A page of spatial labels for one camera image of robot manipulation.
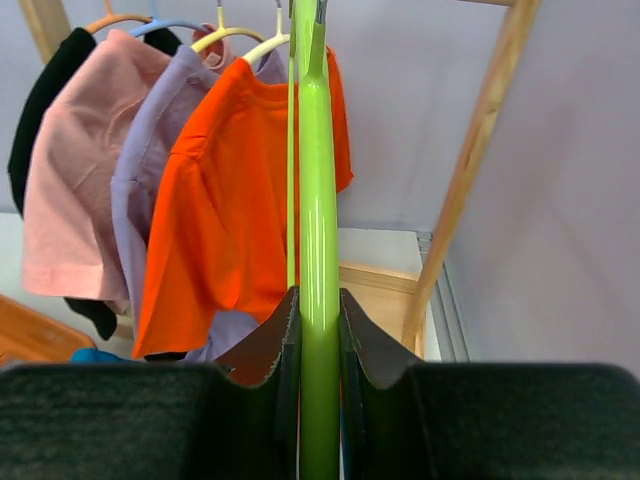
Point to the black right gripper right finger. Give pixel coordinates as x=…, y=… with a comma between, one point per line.
x=381, y=431

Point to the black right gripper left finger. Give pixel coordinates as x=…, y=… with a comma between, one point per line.
x=257, y=405

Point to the green clothes hanger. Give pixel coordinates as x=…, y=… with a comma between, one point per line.
x=319, y=441

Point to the blue t shirt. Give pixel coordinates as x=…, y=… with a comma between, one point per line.
x=95, y=356

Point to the orange t shirt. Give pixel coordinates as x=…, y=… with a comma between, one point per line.
x=217, y=244

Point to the black t shirt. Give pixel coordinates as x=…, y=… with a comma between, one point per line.
x=67, y=59

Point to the pink t shirt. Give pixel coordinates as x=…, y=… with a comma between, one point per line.
x=69, y=242

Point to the cream clothes hanger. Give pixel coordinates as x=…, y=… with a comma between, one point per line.
x=282, y=35

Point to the yellow clothes hanger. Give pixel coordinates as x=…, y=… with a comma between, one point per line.
x=222, y=32

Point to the light blue clothes hanger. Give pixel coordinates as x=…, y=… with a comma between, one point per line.
x=158, y=23

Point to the orange clothes hanger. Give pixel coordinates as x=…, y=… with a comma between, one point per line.
x=111, y=18

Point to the orange plastic basket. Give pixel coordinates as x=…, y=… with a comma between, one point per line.
x=28, y=336

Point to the right aluminium frame post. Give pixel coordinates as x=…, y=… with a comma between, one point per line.
x=445, y=330

